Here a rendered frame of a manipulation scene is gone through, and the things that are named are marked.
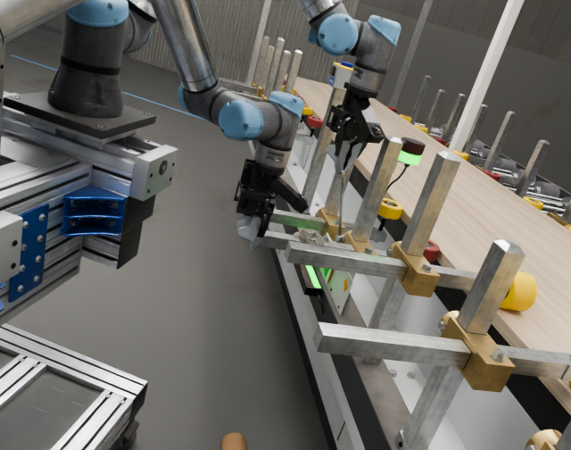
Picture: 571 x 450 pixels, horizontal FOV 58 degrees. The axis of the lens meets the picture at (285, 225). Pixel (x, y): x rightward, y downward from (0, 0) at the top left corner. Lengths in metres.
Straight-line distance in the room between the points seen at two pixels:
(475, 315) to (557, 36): 6.87
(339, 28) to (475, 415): 0.82
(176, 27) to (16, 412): 1.08
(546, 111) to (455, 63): 1.33
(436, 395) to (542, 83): 6.84
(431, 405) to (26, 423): 1.05
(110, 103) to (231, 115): 0.28
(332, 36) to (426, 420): 0.71
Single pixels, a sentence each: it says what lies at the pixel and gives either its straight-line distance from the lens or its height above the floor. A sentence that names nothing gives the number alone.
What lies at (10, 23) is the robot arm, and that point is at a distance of 0.67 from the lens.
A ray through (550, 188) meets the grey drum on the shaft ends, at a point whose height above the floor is 0.84.
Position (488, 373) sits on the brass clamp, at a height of 0.95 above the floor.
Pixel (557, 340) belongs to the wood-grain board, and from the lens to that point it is 1.16.
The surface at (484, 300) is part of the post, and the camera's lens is 0.83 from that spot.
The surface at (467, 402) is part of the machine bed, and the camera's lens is 1.22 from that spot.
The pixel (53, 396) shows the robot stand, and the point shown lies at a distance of 1.64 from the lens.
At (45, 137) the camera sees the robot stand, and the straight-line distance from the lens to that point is 1.20.
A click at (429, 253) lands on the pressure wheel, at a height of 0.90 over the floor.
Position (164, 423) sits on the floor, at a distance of 1.88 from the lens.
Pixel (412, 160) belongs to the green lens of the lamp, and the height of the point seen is 1.10.
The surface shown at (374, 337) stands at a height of 0.96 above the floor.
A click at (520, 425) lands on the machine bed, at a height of 0.77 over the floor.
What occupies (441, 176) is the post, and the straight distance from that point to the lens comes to 1.00.
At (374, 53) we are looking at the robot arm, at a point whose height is 1.30.
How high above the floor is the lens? 1.35
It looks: 23 degrees down
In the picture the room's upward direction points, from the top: 16 degrees clockwise
